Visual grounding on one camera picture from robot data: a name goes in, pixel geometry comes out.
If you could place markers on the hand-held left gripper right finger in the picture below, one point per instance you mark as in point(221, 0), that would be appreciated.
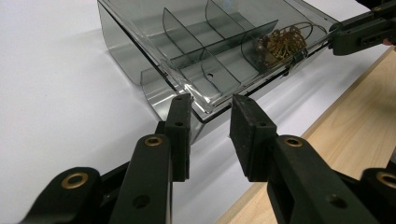
point(274, 161)

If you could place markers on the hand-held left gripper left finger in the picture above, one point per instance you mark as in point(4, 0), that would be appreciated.
point(168, 149)

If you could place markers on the gold filigree jewelry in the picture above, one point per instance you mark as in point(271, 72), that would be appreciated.
point(283, 45)

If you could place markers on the smoky clear compartment box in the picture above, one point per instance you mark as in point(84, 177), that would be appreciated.
point(199, 53)

